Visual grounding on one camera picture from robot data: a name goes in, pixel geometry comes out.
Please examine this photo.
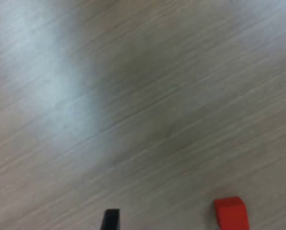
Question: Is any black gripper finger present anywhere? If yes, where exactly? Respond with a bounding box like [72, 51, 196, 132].
[100, 208, 121, 230]

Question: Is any red cube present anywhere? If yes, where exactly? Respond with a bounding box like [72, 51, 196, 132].
[213, 195, 250, 230]

